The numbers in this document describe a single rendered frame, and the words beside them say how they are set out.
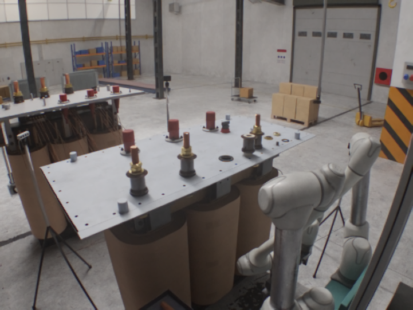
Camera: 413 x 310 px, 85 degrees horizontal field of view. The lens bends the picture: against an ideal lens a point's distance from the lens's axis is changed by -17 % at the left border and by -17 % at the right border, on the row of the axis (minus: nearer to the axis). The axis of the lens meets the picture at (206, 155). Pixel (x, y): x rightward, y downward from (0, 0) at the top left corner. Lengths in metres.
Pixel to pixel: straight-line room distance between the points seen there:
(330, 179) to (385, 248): 0.36
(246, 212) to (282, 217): 1.06
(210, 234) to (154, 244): 0.42
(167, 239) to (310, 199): 0.78
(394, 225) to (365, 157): 0.43
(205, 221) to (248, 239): 0.59
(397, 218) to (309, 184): 0.35
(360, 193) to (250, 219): 0.80
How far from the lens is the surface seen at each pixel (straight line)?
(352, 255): 1.61
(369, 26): 14.63
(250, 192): 1.84
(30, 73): 9.34
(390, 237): 1.08
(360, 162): 1.37
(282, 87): 8.23
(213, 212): 1.55
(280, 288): 1.08
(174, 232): 1.39
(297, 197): 0.86
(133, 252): 1.37
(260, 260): 1.28
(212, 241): 1.68
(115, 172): 1.38
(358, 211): 1.69
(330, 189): 0.94
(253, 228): 2.02
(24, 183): 2.78
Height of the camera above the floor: 1.93
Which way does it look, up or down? 22 degrees down
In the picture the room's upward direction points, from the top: straight up
